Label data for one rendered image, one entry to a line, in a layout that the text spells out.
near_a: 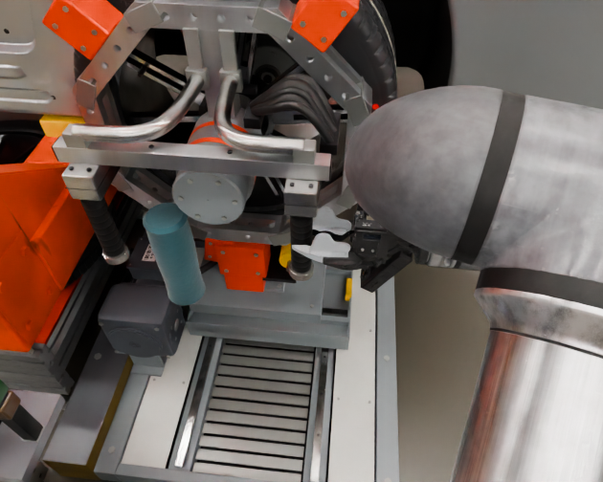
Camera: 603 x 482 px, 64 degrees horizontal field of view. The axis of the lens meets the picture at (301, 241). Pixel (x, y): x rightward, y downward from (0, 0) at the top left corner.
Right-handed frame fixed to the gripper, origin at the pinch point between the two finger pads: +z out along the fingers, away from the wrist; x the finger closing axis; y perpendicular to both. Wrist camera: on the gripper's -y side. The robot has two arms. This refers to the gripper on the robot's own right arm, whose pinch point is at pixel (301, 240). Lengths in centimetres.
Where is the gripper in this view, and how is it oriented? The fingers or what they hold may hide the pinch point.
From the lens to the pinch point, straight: 79.7
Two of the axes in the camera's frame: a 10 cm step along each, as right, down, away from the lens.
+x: -1.1, 7.4, -6.6
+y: 0.0, -6.7, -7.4
